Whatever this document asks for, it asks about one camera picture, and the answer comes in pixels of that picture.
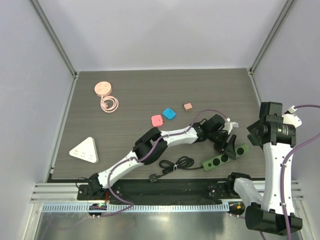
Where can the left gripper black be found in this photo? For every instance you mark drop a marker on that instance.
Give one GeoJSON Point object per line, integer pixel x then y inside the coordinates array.
{"type": "Point", "coordinates": [229, 150]}

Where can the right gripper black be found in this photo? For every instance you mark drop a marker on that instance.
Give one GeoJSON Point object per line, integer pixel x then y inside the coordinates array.
{"type": "Point", "coordinates": [253, 129]}

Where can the green power strip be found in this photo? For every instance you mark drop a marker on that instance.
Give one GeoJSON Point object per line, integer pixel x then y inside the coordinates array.
{"type": "Point", "coordinates": [222, 159]}

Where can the green patterned cube adapter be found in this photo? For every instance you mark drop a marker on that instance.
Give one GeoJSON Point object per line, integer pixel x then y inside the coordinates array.
{"type": "Point", "coordinates": [254, 139]}

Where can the blue plug adapter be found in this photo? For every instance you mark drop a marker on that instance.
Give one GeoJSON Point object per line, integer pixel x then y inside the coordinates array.
{"type": "Point", "coordinates": [169, 113]}

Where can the pink red plug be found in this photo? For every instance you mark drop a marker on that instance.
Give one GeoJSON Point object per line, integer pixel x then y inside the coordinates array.
{"type": "Point", "coordinates": [157, 120]}

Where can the pink round power socket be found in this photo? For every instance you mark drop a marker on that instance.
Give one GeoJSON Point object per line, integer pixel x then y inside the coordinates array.
{"type": "Point", "coordinates": [103, 89]}

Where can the white triangular power socket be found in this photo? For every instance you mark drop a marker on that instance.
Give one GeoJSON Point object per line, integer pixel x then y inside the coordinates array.
{"type": "Point", "coordinates": [86, 151]}

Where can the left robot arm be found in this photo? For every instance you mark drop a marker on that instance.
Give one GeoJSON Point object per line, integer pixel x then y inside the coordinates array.
{"type": "Point", "coordinates": [149, 148]}

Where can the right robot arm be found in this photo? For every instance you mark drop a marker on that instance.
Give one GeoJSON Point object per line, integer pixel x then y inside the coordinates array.
{"type": "Point", "coordinates": [273, 211]}

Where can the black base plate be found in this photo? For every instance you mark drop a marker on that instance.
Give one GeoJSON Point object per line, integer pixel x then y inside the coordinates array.
{"type": "Point", "coordinates": [208, 188]}

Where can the white slotted cable duct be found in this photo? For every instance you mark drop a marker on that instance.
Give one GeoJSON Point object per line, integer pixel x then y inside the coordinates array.
{"type": "Point", "coordinates": [110, 208]}

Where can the aluminium frame rail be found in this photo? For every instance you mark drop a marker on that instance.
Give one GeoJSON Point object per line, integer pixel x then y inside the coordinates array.
{"type": "Point", "coordinates": [68, 192]}

